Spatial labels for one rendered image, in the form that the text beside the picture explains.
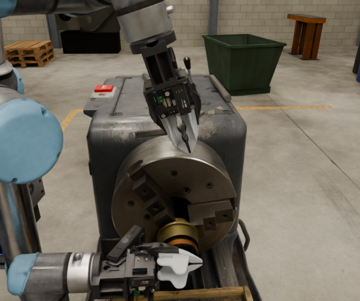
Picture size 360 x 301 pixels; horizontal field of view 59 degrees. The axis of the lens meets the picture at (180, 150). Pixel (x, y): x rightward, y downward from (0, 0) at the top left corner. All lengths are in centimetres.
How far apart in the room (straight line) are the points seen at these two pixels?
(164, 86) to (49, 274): 40
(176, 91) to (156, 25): 10
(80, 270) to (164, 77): 38
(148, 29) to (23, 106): 20
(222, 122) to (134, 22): 50
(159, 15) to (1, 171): 30
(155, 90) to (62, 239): 209
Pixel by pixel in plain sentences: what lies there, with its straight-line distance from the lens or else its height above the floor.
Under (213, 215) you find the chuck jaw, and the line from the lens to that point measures 76.
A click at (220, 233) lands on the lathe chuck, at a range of 87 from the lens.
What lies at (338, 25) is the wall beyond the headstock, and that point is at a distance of 1194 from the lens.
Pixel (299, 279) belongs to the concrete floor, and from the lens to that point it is 222.
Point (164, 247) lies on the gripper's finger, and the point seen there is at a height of 112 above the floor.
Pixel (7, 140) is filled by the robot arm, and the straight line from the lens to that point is 47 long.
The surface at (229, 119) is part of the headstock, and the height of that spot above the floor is 125.
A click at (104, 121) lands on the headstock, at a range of 91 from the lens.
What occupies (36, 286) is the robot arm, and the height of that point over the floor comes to 109.
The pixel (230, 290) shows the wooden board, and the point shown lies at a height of 90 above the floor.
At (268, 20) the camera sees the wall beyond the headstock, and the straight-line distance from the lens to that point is 1108.
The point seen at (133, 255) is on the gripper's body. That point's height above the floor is 112.
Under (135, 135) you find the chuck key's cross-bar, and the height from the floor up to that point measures 136.
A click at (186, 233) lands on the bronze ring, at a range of 70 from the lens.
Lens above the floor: 157
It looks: 27 degrees down
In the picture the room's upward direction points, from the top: straight up
